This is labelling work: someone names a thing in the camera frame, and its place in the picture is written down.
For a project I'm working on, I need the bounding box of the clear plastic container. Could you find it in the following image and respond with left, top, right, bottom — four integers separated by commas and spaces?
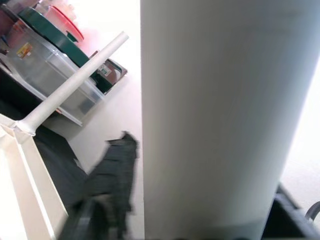
4, 32, 106, 119

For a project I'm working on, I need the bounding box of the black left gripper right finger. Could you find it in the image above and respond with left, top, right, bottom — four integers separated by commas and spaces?
261, 183, 320, 240

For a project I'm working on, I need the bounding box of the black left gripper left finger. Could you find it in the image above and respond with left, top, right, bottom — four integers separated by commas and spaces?
59, 130, 140, 240

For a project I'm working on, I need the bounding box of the white plastic table leg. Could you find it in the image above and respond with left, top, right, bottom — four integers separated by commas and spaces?
16, 31, 130, 138
139, 0, 320, 240

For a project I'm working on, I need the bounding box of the white plastic children table top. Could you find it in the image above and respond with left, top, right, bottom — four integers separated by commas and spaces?
0, 113, 71, 240

